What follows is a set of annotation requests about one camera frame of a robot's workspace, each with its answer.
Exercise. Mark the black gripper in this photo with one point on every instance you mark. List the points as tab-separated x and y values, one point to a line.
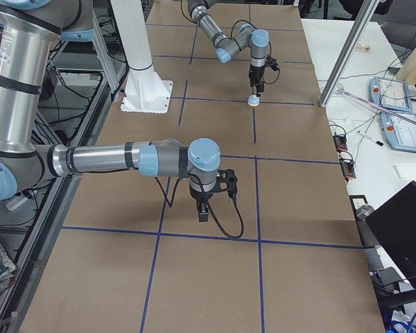
198	198
255	74

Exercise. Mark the blue and cream bell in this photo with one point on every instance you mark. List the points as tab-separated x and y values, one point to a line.
253	100

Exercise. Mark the brown paper table cover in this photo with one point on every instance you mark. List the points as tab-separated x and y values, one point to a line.
286	258

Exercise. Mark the upper orange circuit board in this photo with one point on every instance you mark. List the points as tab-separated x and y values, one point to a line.
340	142

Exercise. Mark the orange circuit board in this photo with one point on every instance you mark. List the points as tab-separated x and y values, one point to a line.
340	142
348	169

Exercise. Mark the lower orange circuit board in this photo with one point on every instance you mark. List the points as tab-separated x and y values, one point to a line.
348	169

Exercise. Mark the black marker pen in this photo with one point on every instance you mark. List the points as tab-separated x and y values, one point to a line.
371	139

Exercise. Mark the upper teach pendant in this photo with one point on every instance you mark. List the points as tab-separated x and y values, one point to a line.
391	94

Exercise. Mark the teach pendant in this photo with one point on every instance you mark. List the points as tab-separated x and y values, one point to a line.
391	94
399	134

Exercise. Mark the white side table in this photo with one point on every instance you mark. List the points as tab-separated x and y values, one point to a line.
375	176

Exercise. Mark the lower teach pendant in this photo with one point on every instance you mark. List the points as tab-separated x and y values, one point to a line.
399	134

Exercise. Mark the silver metal cylinder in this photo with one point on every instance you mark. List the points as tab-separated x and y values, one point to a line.
364	211

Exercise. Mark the metal grabber stick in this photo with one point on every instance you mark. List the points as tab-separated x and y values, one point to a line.
375	106

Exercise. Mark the white flat plastic block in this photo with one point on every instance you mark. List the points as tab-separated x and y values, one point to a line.
405	170

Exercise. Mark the black laptop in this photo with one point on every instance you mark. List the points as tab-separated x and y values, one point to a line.
394	226

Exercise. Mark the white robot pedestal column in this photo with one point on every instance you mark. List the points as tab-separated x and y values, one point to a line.
144	91

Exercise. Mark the aluminium frame post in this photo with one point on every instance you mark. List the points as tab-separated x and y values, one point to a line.
361	21

